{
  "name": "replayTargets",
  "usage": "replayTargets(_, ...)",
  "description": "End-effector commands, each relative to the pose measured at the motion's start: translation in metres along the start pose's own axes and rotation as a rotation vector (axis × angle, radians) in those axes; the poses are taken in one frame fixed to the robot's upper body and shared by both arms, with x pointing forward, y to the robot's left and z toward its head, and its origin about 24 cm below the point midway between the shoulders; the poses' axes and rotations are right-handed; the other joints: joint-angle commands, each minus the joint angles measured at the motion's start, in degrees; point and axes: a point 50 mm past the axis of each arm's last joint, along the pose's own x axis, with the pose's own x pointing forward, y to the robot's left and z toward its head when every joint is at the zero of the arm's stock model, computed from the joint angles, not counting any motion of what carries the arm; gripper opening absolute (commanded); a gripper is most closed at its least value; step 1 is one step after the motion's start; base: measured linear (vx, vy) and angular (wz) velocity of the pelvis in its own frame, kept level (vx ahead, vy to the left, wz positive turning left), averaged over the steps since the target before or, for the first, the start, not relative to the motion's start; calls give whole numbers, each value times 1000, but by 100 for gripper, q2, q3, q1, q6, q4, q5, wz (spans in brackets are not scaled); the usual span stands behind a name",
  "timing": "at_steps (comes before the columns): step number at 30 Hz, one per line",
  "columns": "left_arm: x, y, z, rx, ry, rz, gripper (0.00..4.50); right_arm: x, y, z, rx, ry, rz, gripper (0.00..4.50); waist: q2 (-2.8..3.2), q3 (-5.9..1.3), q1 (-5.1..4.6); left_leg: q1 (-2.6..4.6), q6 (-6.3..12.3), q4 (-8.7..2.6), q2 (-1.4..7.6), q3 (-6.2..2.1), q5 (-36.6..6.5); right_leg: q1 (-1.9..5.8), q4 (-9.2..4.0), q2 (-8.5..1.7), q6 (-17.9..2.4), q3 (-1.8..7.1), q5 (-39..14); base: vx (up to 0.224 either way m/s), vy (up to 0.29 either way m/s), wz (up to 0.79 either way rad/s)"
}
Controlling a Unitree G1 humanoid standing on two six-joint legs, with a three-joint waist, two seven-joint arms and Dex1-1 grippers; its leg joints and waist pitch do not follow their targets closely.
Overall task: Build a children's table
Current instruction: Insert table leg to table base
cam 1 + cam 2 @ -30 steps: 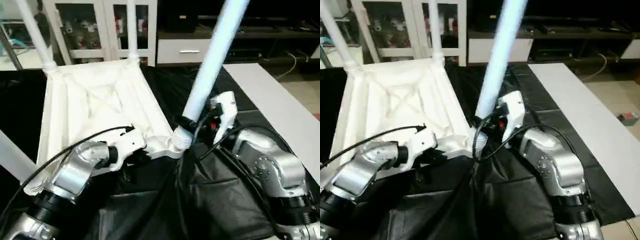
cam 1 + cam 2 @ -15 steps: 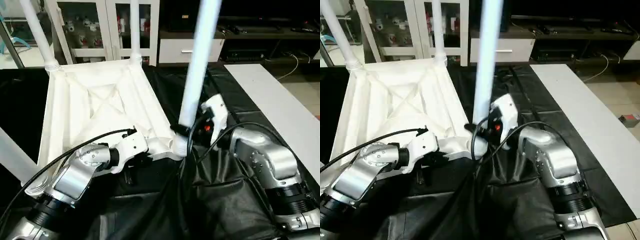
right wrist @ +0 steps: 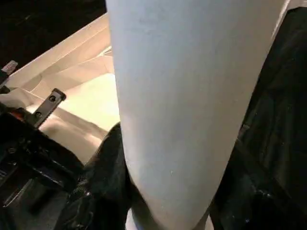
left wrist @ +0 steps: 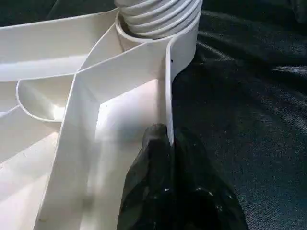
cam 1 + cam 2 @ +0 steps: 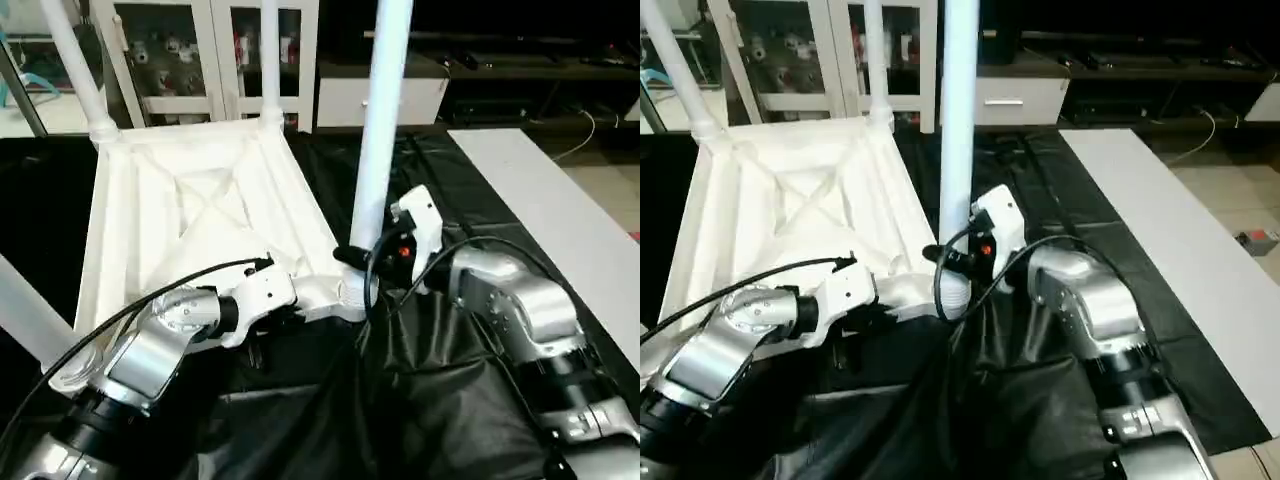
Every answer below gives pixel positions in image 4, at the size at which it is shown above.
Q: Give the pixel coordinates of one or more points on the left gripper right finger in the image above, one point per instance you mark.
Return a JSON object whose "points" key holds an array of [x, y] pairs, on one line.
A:
{"points": [[206, 191]]}

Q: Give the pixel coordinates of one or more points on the black plastic mat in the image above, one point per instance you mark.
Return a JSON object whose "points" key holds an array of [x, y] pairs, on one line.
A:
{"points": [[249, 105]]}

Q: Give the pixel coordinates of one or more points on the white plastic table leg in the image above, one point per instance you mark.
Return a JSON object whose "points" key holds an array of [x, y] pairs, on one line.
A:
{"points": [[158, 17]]}

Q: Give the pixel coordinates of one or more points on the white plastic table top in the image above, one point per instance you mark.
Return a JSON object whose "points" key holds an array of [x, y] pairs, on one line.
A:
{"points": [[72, 96]]}

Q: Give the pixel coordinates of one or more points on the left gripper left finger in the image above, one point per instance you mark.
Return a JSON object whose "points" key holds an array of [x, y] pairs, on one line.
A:
{"points": [[148, 191]]}

